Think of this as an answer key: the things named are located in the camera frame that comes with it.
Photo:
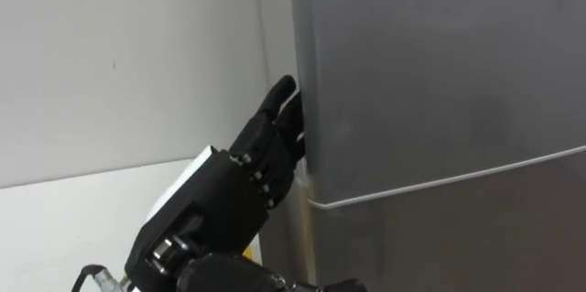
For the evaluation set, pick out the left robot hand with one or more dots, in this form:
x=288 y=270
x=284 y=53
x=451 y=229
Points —
x=220 y=200

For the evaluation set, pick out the grey fridge door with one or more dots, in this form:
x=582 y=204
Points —
x=435 y=77

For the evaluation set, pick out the grey fridge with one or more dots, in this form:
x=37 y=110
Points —
x=458 y=246

